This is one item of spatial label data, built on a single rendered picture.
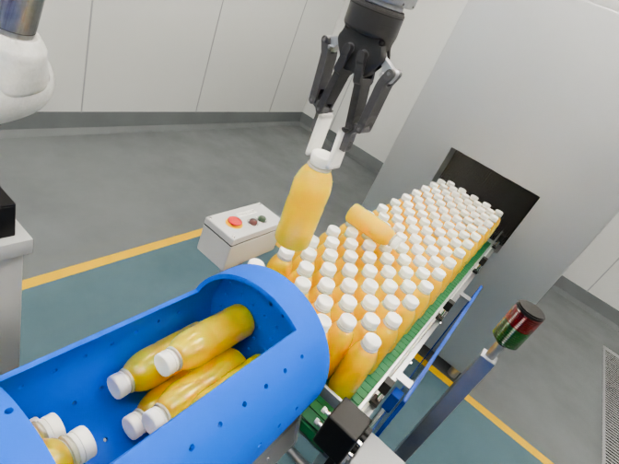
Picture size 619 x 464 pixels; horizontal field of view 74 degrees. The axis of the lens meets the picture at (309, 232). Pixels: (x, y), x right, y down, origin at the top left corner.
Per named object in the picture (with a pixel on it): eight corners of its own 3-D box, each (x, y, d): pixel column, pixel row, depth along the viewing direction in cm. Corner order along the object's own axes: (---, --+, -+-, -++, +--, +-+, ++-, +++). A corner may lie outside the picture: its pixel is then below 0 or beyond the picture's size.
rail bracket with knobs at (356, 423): (302, 437, 85) (321, 408, 80) (321, 416, 90) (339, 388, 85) (339, 474, 81) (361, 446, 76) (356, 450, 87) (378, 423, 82)
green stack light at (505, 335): (489, 336, 93) (502, 320, 90) (495, 324, 98) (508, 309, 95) (515, 355, 90) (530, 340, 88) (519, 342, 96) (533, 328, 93)
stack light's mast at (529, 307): (474, 353, 96) (516, 305, 88) (480, 341, 101) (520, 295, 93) (498, 372, 93) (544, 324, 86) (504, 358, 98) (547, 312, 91)
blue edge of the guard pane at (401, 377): (309, 491, 122) (387, 388, 97) (409, 360, 186) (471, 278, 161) (322, 504, 120) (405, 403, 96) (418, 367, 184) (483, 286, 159)
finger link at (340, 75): (353, 47, 56) (345, 40, 56) (315, 115, 63) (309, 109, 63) (368, 49, 58) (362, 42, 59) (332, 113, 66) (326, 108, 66)
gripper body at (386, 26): (339, -14, 53) (316, 59, 58) (391, 8, 49) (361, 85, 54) (371, -5, 58) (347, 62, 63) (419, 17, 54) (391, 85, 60)
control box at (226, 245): (195, 248, 105) (205, 215, 100) (249, 230, 121) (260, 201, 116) (222, 272, 101) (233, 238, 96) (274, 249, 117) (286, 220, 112)
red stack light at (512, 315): (502, 320, 90) (513, 308, 88) (508, 309, 95) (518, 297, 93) (530, 340, 88) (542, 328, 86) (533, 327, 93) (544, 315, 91)
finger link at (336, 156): (351, 125, 63) (355, 127, 63) (336, 165, 67) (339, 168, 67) (339, 126, 61) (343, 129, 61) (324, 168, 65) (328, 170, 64)
